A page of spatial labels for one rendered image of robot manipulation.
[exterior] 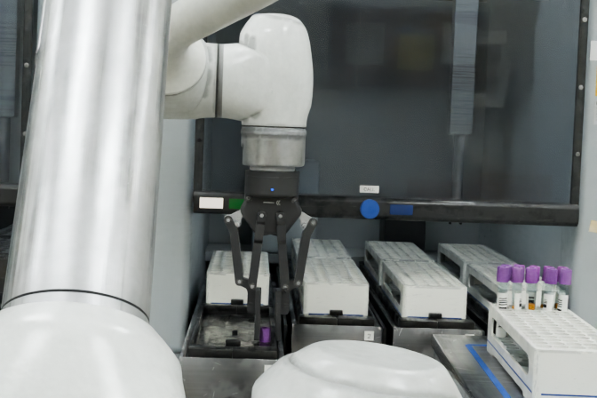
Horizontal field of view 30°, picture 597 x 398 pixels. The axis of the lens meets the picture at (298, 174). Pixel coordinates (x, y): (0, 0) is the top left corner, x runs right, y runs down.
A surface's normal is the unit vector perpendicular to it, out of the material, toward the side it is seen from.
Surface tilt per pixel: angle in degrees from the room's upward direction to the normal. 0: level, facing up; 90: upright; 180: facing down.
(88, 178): 57
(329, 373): 41
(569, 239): 90
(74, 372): 53
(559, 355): 90
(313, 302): 90
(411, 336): 90
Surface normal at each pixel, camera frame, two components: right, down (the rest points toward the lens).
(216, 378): 0.04, 0.05
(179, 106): 0.15, 0.87
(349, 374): -0.14, -0.72
